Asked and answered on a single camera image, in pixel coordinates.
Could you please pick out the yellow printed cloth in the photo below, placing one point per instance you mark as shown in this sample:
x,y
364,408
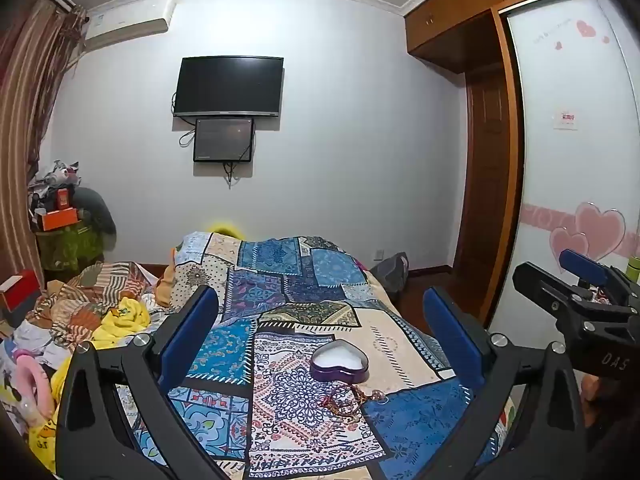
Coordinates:
x,y
45,435

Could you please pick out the wall-mounted black television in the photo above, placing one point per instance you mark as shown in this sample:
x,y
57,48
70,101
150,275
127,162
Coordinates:
x,y
227,85

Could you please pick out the green bag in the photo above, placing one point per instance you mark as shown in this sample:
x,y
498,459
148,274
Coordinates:
x,y
70,250

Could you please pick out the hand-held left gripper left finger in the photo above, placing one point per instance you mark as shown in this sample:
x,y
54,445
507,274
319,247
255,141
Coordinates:
x,y
192,332

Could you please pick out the brown striped curtain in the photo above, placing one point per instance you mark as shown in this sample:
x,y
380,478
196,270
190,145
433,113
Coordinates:
x,y
30,125

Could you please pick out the striped orange bedding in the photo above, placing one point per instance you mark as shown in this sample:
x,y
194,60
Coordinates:
x,y
95,287

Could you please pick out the orange box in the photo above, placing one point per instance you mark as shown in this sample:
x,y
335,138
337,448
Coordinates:
x,y
59,219

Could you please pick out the small wall-mounted black monitor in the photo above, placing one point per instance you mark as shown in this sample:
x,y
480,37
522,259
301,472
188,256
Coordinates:
x,y
224,140

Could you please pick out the red box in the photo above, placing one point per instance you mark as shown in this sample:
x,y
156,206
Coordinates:
x,y
20,290

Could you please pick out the white air conditioner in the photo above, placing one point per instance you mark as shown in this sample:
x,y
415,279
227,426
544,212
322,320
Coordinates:
x,y
120,20

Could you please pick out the small red carton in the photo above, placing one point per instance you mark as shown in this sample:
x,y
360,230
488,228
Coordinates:
x,y
63,199

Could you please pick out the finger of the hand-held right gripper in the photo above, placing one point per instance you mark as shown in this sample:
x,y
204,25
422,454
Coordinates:
x,y
542,287
582,263

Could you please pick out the pink stone pendant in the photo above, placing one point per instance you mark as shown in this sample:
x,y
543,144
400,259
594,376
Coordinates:
x,y
378,397

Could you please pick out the green bottle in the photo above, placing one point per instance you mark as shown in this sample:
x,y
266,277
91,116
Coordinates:
x,y
635,270

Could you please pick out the wooden overhead cabinet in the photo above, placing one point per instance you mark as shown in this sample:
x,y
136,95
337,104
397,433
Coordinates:
x,y
450,15

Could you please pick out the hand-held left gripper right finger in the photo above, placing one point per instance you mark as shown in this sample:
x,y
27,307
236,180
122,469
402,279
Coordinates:
x,y
450,332

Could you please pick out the paper door label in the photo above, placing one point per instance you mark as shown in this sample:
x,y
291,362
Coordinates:
x,y
566,119

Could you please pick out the person's right hand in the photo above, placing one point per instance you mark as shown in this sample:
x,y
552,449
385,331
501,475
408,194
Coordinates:
x,y
592,389

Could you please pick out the pile of small toys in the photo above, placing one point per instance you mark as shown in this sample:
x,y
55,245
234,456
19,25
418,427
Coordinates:
x,y
55,175

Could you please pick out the patchwork printed blanket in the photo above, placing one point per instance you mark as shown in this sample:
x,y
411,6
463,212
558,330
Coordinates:
x,y
310,300

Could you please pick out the purple heart-shaped tin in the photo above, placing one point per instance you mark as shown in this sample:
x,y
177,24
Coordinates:
x,y
340,357

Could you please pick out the brown wooden door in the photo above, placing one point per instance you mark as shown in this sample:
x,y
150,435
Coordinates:
x,y
487,190

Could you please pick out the dark bag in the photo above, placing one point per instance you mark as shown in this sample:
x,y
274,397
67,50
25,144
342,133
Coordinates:
x,y
391,272

